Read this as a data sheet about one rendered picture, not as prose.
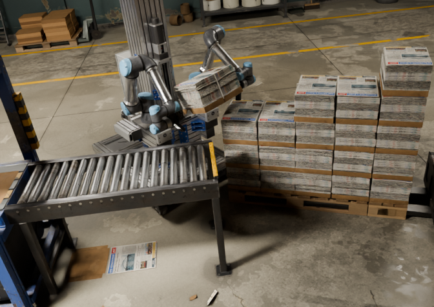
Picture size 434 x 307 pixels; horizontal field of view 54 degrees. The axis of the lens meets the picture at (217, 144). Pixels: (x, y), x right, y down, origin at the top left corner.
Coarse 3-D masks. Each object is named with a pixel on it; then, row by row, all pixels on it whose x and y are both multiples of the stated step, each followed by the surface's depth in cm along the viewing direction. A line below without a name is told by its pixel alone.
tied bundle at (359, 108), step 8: (336, 96) 316; (344, 96) 295; (336, 104) 310; (344, 104) 299; (352, 104) 297; (360, 104) 296; (368, 104) 294; (376, 104) 293; (336, 112) 303; (344, 112) 301; (352, 112) 300; (360, 112) 298; (368, 112) 297; (376, 112) 295
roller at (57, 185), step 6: (66, 162) 303; (66, 168) 297; (60, 174) 290; (66, 174) 294; (60, 180) 284; (54, 186) 278; (60, 186) 280; (54, 192) 272; (48, 198) 267; (54, 198) 268
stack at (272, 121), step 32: (224, 128) 335; (256, 128) 328; (288, 128) 321; (320, 128) 314; (352, 128) 307; (256, 160) 343; (288, 160) 336; (320, 160) 326; (352, 160) 320; (256, 192) 363; (320, 192) 343; (352, 192) 335
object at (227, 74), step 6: (222, 66) 314; (228, 66) 306; (204, 72) 322; (210, 72) 311; (222, 72) 304; (228, 72) 306; (234, 72) 310; (222, 78) 304; (228, 78) 307; (234, 78) 310; (222, 84) 304; (228, 84) 308; (234, 84) 311; (228, 90) 307
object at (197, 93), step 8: (192, 80) 306; (200, 80) 292; (208, 80) 296; (176, 88) 309; (184, 88) 302; (192, 88) 293; (200, 88) 292; (208, 88) 297; (184, 96) 308; (192, 96) 299; (200, 96) 293; (208, 96) 297; (216, 96) 302; (184, 104) 313; (192, 104) 305; (200, 104) 297; (208, 104) 297
